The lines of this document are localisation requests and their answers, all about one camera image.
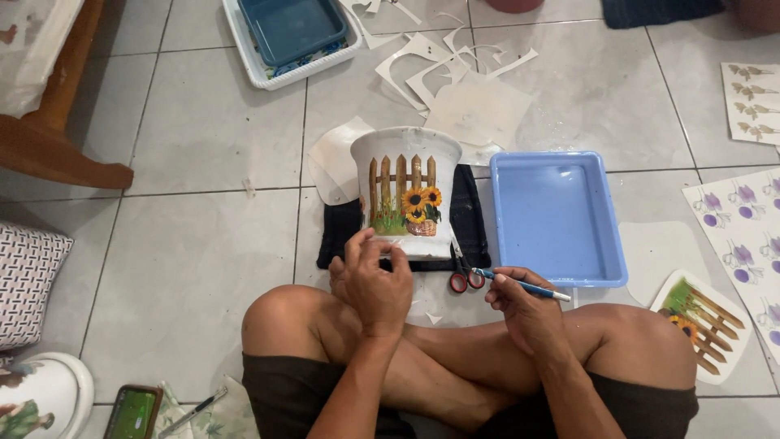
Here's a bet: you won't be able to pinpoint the dark blue plastic tray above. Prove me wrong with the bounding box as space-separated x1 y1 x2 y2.
236 0 349 67

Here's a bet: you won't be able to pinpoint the white pot with figure decal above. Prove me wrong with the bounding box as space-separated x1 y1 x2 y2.
0 352 95 439

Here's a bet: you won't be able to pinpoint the black and white patterned cushion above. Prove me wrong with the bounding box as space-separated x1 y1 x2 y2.
0 221 75 351

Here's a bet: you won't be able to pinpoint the heap of white paper scraps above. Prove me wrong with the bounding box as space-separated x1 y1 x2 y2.
338 0 540 167

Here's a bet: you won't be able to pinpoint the person's right hand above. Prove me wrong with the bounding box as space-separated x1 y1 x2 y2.
484 266 572 367

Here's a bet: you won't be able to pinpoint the gold flower decal sheet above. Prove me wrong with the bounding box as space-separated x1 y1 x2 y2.
721 61 780 147

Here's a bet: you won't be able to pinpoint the green leaf decal sheets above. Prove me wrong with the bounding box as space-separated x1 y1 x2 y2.
149 374 260 439

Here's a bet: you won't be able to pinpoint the white plastic cover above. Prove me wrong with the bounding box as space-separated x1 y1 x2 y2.
0 0 86 119

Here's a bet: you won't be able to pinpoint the white pot with sunflower decal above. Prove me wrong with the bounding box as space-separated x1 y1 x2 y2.
350 126 463 262

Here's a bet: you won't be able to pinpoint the red pot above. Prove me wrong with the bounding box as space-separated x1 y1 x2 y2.
484 0 545 14

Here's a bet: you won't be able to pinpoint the brown clay pot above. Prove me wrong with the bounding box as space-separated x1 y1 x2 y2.
731 0 780 34

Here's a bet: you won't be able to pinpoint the person's left leg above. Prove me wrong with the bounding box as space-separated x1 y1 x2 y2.
241 284 519 430

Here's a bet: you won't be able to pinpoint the dark blue towel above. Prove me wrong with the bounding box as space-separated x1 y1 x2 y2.
601 0 727 30

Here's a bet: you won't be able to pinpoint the person's right leg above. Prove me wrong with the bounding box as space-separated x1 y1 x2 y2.
328 256 698 397

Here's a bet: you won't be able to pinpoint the person's leg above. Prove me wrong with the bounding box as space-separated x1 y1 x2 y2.
328 256 698 397
241 284 519 430

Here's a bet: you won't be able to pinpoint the dark brown shorts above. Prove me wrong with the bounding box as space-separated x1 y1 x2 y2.
241 352 700 439

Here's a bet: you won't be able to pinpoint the sunflower fence decal cutout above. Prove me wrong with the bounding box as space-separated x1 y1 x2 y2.
650 269 754 386

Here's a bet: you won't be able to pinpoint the red-handled scissors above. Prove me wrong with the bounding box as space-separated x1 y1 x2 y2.
449 233 486 294

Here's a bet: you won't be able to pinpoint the white backing paper sheet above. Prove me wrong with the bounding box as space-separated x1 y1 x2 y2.
306 116 375 207

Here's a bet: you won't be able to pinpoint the person's left hand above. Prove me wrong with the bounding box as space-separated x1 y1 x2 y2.
342 228 416 336

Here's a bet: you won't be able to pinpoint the silver utility knife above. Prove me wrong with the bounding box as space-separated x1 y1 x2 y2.
157 386 229 439

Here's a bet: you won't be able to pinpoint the purple flower decal sheet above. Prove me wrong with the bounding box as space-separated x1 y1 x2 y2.
682 167 780 367

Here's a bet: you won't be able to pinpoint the phone in brown case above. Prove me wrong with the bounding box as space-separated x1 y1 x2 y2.
102 384 164 439

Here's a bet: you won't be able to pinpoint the light blue plastic tray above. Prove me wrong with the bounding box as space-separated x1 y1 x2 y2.
489 150 629 289

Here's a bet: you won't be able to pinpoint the blue craft knife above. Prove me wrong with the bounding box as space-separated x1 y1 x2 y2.
472 267 572 303

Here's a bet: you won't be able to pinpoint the brown wooden furniture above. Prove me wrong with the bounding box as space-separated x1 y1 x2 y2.
0 0 135 190

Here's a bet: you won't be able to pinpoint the dark blue cloth mat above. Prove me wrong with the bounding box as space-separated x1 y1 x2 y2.
316 163 492 273

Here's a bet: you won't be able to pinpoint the white floral-rimmed tray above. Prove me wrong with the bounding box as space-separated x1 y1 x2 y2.
221 0 364 91

